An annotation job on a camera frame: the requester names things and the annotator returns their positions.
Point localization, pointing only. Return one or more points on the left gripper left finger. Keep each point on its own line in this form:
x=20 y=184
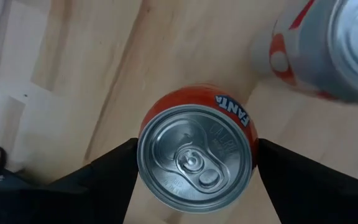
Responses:
x=110 y=186

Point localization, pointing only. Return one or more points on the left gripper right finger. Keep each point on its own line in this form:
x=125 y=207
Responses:
x=306 y=193

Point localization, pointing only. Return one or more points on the orange Fanta can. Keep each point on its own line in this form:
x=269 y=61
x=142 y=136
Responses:
x=194 y=158

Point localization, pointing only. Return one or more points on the silver Diet Coke can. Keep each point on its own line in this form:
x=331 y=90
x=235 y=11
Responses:
x=322 y=62

